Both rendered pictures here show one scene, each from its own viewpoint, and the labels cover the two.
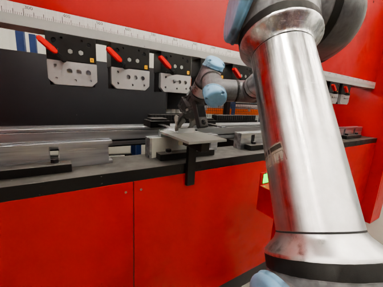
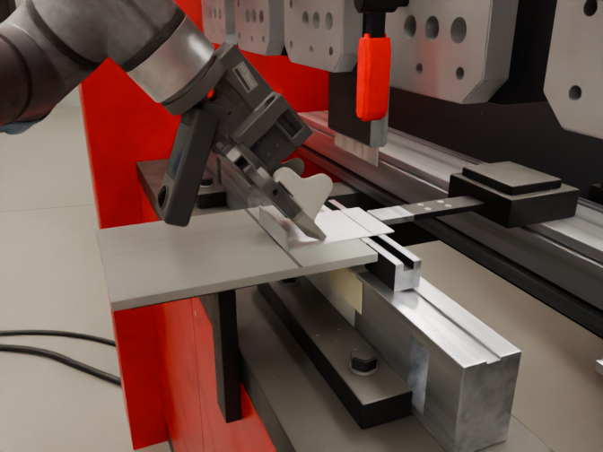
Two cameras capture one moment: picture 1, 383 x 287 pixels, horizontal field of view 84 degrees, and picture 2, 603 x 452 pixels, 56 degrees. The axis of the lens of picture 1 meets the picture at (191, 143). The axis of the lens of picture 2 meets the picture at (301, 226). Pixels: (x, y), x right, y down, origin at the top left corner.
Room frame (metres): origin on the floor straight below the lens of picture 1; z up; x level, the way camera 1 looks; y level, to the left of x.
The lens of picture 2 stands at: (1.07, -0.53, 1.24)
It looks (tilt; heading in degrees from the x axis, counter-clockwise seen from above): 22 degrees down; 100
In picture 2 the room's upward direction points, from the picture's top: straight up
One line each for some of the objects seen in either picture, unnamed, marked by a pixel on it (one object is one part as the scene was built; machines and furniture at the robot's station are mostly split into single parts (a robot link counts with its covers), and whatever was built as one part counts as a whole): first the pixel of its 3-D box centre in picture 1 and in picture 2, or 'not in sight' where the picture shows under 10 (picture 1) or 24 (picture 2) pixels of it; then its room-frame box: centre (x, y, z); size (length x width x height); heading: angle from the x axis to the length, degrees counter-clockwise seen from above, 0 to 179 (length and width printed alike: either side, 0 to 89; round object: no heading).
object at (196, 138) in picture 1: (190, 135); (230, 245); (0.90, 0.00, 1.00); 0.26 x 0.18 x 0.01; 33
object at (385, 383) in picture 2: (186, 153); (320, 329); (1.00, 0.02, 0.89); 0.30 x 0.05 x 0.03; 123
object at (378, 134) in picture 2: (175, 103); (356, 112); (1.03, 0.08, 1.13); 0.10 x 0.02 x 0.10; 123
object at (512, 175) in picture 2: (162, 123); (464, 197); (1.16, 0.17, 1.01); 0.26 x 0.12 x 0.05; 33
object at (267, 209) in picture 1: (286, 193); not in sight; (0.91, -0.45, 0.75); 0.20 x 0.16 x 0.18; 123
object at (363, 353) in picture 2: not in sight; (363, 360); (1.06, -0.06, 0.91); 0.03 x 0.03 x 0.02
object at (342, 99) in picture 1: (339, 94); not in sight; (1.87, -1.24, 1.26); 0.15 x 0.09 x 0.17; 123
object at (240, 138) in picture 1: (313, 134); not in sight; (1.71, -0.98, 0.92); 1.68 x 0.06 x 0.10; 123
